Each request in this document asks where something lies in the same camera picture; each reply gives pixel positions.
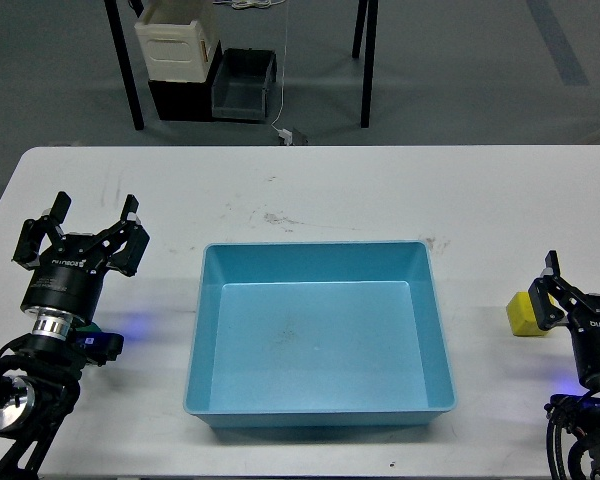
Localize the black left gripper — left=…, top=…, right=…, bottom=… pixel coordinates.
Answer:
left=12, top=191, right=150, bottom=325

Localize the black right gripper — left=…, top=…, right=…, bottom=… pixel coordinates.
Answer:
left=528, top=250, right=600, bottom=390

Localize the yellow block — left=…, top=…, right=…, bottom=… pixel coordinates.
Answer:
left=506, top=291, right=549, bottom=337

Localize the green block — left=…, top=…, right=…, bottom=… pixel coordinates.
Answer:
left=76, top=322, right=102, bottom=336

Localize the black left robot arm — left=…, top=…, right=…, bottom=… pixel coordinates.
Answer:
left=0, top=192, right=149, bottom=479

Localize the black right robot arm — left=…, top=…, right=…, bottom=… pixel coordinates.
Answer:
left=528, top=250, right=600, bottom=479

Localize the black box under crate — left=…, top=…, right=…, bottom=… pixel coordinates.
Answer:
left=148, top=43, right=223, bottom=122

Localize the blue plastic tray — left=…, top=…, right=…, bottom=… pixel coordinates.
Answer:
left=183, top=241, right=457, bottom=428

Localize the cream plastic crate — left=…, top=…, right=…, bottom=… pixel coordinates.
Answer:
left=135, top=0, right=219, bottom=83

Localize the grey plastic bin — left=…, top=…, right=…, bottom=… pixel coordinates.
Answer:
left=211, top=48, right=277, bottom=122

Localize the white power adapter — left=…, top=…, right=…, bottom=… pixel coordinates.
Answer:
left=277, top=129, right=293, bottom=146

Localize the black table leg left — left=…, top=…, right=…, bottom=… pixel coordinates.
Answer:
left=104, top=0, right=144, bottom=131

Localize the black table leg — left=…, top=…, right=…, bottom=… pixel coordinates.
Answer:
left=351, top=0, right=379, bottom=128
left=104, top=0, right=144, bottom=131

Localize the black table leg right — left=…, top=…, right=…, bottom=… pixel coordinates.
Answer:
left=351, top=0, right=379, bottom=128

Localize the white hanging cable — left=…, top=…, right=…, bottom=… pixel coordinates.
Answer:
left=270, top=0, right=289, bottom=132

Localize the white cable bundle on floor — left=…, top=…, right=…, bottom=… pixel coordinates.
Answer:
left=211, top=0, right=286, bottom=11

